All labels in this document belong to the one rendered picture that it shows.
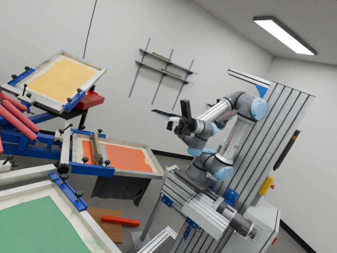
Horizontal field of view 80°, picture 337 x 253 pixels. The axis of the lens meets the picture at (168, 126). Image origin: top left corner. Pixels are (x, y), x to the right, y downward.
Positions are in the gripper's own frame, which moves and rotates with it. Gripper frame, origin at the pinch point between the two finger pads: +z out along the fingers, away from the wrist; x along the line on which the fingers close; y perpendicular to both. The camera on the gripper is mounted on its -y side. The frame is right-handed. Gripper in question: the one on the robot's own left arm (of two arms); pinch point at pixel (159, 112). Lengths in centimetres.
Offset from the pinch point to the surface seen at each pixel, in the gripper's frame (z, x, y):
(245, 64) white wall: -329, 232, -119
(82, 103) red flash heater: -10, 178, 34
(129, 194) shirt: -43, 72, 88
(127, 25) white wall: -68, 270, -90
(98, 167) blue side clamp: -5, 64, 59
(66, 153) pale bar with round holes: 16, 74, 54
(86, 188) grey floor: -39, 173, 146
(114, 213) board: -63, 125, 150
